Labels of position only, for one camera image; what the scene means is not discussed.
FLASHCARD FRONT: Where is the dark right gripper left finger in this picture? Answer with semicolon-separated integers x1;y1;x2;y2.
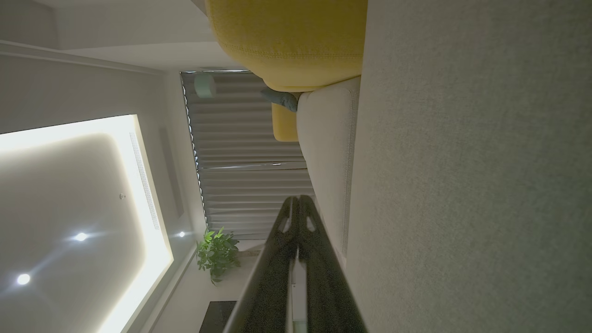
224;197;299;333

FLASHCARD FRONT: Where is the teal throw pillow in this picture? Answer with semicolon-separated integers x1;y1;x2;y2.
260;88;299;113

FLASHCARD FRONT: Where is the grey pleated curtain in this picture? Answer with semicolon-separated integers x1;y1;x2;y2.
180;69;317;241

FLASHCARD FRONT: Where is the grey sofa seat cushion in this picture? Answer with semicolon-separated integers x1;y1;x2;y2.
345;0;592;333

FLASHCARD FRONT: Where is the small yellow pillow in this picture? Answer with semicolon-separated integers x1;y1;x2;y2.
271;103;299;142

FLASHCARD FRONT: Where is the yellow sofa cushion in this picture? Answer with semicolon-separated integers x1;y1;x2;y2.
204;0;369;93

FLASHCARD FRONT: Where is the grey sofa backrest cushion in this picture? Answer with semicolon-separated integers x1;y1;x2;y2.
296;76;361;269

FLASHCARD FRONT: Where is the green potted plant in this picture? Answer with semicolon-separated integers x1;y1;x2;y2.
196;227;241;285

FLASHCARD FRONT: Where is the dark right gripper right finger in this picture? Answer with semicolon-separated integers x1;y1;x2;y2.
298;195;368;333

